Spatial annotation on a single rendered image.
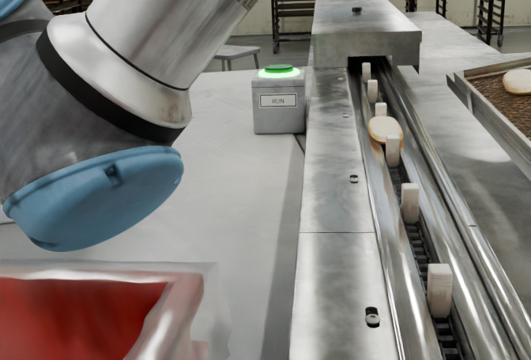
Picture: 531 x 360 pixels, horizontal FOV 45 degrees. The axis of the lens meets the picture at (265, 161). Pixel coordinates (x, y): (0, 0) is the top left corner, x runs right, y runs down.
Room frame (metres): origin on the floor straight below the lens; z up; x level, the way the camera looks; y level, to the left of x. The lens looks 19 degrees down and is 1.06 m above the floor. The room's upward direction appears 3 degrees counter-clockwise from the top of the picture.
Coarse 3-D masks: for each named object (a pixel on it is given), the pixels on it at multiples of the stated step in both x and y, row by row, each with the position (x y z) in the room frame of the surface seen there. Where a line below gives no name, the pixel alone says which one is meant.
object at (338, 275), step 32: (320, 96) 0.85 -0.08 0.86; (320, 128) 0.69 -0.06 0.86; (352, 128) 0.69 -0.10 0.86; (320, 160) 0.58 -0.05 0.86; (352, 160) 0.58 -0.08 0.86; (320, 192) 0.50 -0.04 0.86; (352, 192) 0.50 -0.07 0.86; (320, 224) 0.43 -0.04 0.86; (352, 224) 0.43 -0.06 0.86; (320, 256) 0.38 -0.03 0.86; (352, 256) 0.38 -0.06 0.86; (320, 288) 0.34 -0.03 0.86; (352, 288) 0.34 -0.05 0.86; (384, 288) 0.34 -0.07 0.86; (320, 320) 0.31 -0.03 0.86; (352, 320) 0.31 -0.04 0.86; (384, 320) 0.30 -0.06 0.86; (288, 352) 0.28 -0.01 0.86; (320, 352) 0.28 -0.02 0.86; (352, 352) 0.28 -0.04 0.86; (384, 352) 0.28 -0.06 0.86
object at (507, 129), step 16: (496, 64) 0.79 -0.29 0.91; (512, 64) 0.78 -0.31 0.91; (528, 64) 0.78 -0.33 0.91; (464, 80) 0.78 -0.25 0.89; (496, 80) 0.76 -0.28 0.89; (480, 96) 0.69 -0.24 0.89; (496, 96) 0.68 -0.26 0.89; (512, 96) 0.67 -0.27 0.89; (528, 96) 0.66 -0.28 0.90; (496, 112) 0.59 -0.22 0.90; (512, 112) 0.62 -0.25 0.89; (528, 112) 0.61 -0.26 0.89; (512, 128) 0.53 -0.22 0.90; (528, 128) 0.56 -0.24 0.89; (528, 144) 0.49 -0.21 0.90; (528, 160) 0.49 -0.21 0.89
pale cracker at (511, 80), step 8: (512, 72) 0.73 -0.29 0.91; (520, 72) 0.72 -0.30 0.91; (528, 72) 0.72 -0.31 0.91; (504, 80) 0.72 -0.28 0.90; (512, 80) 0.70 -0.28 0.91; (520, 80) 0.69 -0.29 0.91; (528, 80) 0.68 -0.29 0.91; (512, 88) 0.68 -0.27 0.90; (520, 88) 0.67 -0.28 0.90; (528, 88) 0.67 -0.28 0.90
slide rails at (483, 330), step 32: (352, 64) 1.15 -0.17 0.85; (384, 96) 0.88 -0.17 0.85; (384, 160) 0.61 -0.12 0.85; (416, 160) 0.60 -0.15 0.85; (384, 192) 0.52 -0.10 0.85; (384, 224) 0.45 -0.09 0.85; (448, 224) 0.45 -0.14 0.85; (448, 256) 0.40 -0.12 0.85; (416, 288) 0.36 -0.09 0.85; (480, 288) 0.35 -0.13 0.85; (416, 320) 0.32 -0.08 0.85; (480, 320) 0.32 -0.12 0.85; (416, 352) 0.29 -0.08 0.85; (480, 352) 0.29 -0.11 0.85; (512, 352) 0.29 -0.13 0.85
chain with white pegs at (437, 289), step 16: (368, 64) 1.04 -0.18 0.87; (368, 80) 0.91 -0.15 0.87; (368, 96) 0.90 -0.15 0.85; (384, 112) 0.76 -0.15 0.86; (384, 144) 0.69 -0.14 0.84; (400, 176) 0.59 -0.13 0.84; (400, 192) 0.55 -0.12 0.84; (416, 192) 0.48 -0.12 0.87; (400, 208) 0.51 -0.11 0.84; (416, 208) 0.48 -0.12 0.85; (416, 224) 0.47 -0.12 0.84; (416, 240) 0.45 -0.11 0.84; (416, 256) 0.42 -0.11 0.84; (432, 272) 0.34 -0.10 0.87; (448, 272) 0.34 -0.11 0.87; (432, 288) 0.34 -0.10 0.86; (448, 288) 0.34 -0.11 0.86; (432, 304) 0.34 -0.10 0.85; (448, 304) 0.34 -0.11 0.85; (432, 320) 0.33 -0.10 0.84; (448, 320) 0.33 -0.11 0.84; (448, 336) 0.32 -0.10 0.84; (448, 352) 0.30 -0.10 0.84; (464, 352) 0.30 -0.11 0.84
